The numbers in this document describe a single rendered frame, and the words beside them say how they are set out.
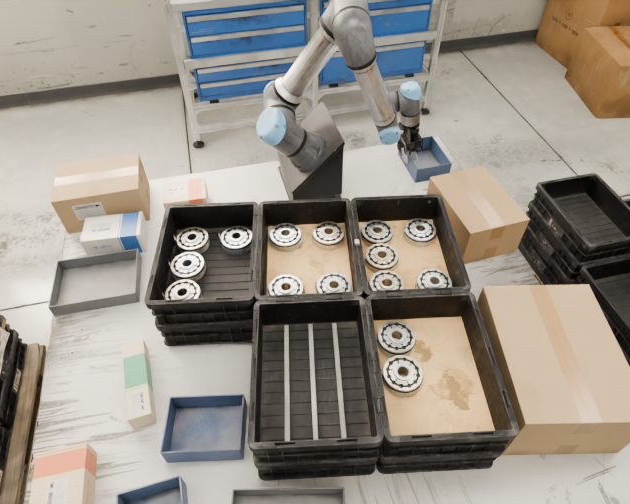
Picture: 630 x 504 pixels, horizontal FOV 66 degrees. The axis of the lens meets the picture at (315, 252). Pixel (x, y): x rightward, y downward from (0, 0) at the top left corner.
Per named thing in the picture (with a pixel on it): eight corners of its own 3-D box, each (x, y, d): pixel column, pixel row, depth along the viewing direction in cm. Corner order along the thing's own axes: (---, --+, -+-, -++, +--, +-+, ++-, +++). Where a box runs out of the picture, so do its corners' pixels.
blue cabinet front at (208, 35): (199, 100, 314) (181, 11, 273) (308, 86, 325) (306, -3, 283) (200, 103, 312) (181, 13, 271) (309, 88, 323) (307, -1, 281)
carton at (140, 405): (128, 355, 147) (121, 344, 142) (148, 349, 148) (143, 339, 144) (133, 429, 131) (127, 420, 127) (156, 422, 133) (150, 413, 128)
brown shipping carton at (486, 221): (515, 251, 173) (530, 219, 161) (460, 265, 169) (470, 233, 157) (473, 197, 192) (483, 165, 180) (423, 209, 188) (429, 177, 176)
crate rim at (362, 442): (254, 305, 133) (254, 300, 131) (363, 300, 134) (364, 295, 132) (248, 453, 107) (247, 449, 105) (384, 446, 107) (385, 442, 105)
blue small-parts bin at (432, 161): (397, 154, 212) (399, 140, 206) (429, 149, 214) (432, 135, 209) (415, 183, 199) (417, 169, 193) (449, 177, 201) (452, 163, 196)
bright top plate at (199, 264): (174, 253, 153) (174, 251, 153) (206, 252, 153) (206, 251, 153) (168, 278, 147) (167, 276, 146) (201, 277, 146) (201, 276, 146)
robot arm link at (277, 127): (281, 161, 174) (252, 143, 166) (280, 134, 181) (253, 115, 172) (305, 144, 168) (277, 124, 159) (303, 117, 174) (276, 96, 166)
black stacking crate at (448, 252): (349, 223, 168) (350, 199, 159) (434, 220, 168) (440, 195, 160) (362, 319, 141) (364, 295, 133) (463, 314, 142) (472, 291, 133)
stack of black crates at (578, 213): (506, 250, 248) (535, 182, 214) (559, 240, 252) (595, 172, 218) (549, 314, 221) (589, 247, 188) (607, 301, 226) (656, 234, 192)
